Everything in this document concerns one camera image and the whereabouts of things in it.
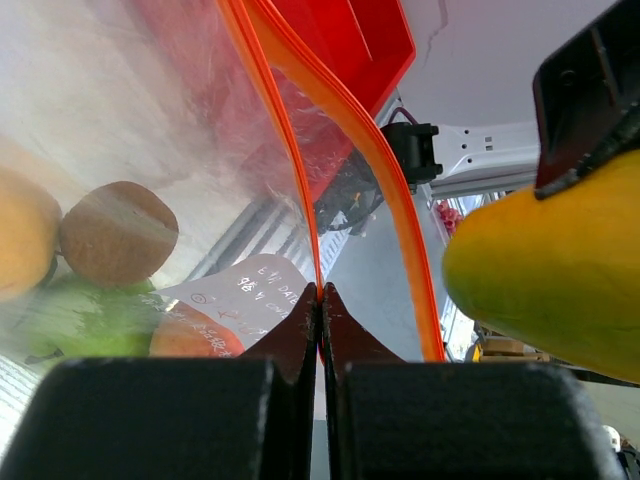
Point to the brown kiwi fruit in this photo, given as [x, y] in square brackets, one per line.
[118, 235]

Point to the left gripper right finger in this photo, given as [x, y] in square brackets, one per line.
[392, 419]

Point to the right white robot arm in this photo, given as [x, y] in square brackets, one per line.
[522, 92]

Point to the clear orange zip top bag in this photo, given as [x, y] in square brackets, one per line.
[267, 161]

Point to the green apple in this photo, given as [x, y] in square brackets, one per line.
[75, 318]

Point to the red plastic tray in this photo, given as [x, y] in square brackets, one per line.
[367, 44]

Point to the peach fruit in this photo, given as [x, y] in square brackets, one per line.
[186, 332]

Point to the yellow green mango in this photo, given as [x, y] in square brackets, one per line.
[561, 274]

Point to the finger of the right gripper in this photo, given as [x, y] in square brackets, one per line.
[586, 96]

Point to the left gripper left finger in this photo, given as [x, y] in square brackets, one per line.
[250, 417]

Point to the orange fruit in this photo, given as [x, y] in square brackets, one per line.
[30, 219]

